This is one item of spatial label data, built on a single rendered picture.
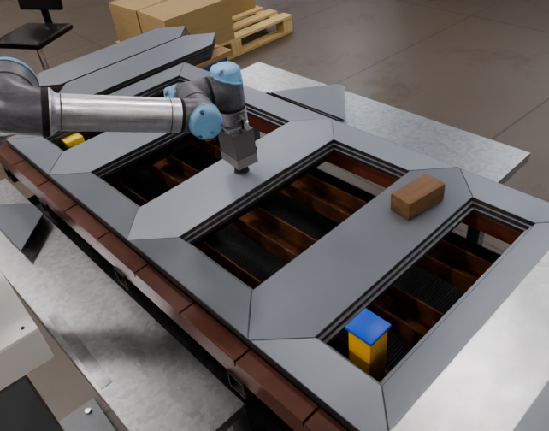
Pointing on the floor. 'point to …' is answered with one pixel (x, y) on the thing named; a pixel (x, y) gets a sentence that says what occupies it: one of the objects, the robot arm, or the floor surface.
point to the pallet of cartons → (201, 20)
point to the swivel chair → (44, 32)
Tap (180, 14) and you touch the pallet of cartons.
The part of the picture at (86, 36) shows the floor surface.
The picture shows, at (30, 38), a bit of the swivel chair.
